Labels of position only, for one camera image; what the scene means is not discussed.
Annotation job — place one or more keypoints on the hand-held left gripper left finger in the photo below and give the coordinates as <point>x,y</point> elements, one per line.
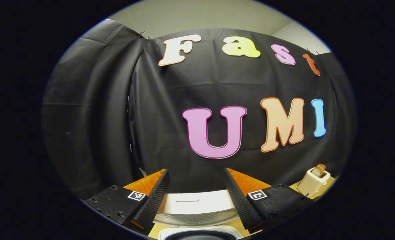
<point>150,206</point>

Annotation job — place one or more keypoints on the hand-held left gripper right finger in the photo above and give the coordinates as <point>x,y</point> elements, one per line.
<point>239,203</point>

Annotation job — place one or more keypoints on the white rice cooker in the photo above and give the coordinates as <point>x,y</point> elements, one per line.
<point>197,206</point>

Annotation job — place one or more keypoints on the white toaster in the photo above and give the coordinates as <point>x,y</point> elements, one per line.
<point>312,185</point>

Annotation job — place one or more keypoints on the toasted bread slice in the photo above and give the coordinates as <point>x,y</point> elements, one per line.
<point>315,172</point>
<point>321,167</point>

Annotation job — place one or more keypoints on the black backdrop cloth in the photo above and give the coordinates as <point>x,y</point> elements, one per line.
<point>184,86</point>

